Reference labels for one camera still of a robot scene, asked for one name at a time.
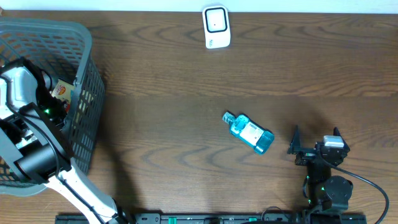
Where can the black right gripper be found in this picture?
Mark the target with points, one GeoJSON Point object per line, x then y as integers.
{"type": "Point", "coordinates": [306, 154]}

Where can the blue mouthwash bottle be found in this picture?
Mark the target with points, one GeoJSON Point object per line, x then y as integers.
{"type": "Point", "coordinates": [246, 130]}

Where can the yellow snack bag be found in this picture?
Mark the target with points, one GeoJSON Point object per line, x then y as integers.
{"type": "Point", "coordinates": [63, 91]}

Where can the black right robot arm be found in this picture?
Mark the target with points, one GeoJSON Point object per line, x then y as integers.
{"type": "Point", "coordinates": [325, 192]}

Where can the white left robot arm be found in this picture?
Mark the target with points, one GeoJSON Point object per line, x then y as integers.
{"type": "Point", "coordinates": [35, 149]}

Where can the white barcode scanner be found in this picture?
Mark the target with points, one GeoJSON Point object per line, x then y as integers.
{"type": "Point", "coordinates": [216, 27]}

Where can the grey plastic basket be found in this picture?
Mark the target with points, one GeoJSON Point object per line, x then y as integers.
{"type": "Point", "coordinates": [63, 50]}

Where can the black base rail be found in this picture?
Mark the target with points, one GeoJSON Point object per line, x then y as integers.
{"type": "Point", "coordinates": [156, 218]}

